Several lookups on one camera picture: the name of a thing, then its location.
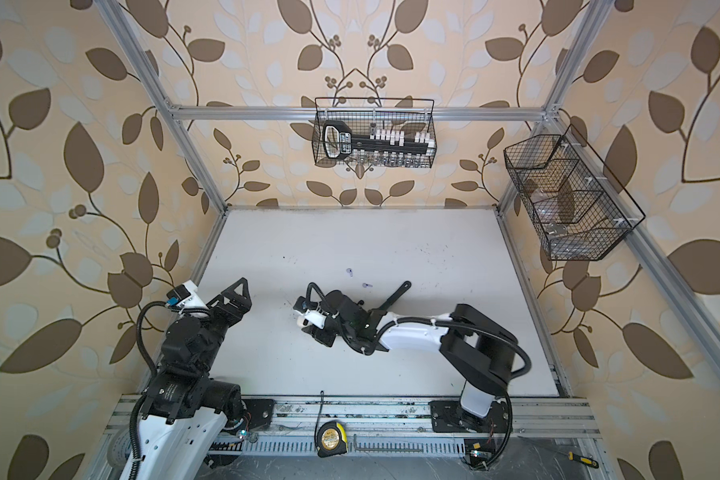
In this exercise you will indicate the green pipe wrench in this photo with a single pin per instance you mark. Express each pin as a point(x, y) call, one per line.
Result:
point(391, 300)

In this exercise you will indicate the black wire basket right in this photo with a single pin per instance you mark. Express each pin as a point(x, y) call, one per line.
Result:
point(578, 207)

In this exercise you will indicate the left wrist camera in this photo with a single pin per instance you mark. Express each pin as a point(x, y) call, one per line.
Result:
point(184, 296)

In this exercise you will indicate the black wire basket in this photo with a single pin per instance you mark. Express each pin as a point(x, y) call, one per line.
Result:
point(578, 207)
point(408, 114)

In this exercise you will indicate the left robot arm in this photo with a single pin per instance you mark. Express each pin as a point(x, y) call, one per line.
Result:
point(182, 410)

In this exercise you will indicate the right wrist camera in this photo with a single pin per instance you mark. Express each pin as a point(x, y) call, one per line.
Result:
point(309, 314)

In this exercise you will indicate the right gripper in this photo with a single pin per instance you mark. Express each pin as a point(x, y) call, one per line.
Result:
point(319, 335)

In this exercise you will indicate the black wire basket back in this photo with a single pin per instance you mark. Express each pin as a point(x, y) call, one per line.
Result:
point(408, 114)

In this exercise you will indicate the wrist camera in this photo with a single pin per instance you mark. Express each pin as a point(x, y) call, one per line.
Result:
point(309, 314)
point(184, 296)

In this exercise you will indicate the yellow black tape measure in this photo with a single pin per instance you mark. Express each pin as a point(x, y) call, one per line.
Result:
point(331, 440)

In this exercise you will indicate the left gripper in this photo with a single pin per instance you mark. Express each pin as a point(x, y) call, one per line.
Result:
point(239, 306)

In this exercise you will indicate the yellow handled screwdriver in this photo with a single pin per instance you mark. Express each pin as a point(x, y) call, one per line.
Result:
point(587, 461)

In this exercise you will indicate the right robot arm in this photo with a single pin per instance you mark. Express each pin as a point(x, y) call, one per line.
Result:
point(483, 352)

